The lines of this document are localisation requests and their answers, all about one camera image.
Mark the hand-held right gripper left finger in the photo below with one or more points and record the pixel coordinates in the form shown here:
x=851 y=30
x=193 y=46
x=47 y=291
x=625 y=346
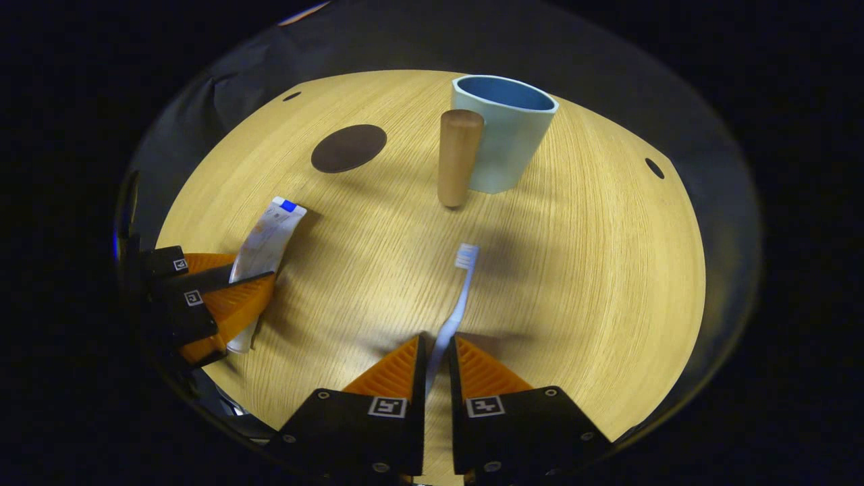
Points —
x=417 y=391

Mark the dark brown round coaster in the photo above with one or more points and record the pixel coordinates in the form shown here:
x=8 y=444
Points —
x=347 y=148

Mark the white toothbrush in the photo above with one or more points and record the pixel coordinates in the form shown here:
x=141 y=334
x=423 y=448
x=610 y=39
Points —
x=459 y=304

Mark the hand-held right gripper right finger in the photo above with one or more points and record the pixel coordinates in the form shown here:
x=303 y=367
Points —
x=455 y=391

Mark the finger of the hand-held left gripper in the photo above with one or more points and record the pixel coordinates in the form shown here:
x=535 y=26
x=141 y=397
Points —
x=202 y=297
x=165 y=262

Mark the white toothpaste tube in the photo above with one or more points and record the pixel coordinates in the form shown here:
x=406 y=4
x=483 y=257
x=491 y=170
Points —
x=266 y=239

